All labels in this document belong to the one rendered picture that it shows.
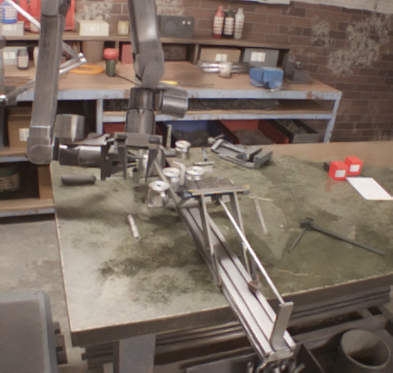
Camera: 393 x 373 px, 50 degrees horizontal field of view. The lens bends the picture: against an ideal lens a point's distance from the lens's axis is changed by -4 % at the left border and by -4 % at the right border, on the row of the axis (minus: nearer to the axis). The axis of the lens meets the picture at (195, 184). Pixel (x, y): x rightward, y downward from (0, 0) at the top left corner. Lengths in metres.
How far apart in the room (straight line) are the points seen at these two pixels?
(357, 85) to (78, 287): 3.61
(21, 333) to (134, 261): 0.81
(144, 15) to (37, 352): 1.17
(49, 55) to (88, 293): 0.58
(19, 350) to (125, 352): 0.71
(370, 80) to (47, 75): 3.51
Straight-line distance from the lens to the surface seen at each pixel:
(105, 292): 0.90
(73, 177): 1.26
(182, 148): 1.45
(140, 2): 0.92
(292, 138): 3.05
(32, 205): 2.68
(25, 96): 2.39
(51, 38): 1.15
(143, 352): 1.01
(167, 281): 0.93
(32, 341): 1.66
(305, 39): 3.75
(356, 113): 4.32
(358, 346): 1.99
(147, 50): 0.92
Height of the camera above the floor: 1.48
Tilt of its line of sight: 28 degrees down
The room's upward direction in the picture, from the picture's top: 7 degrees clockwise
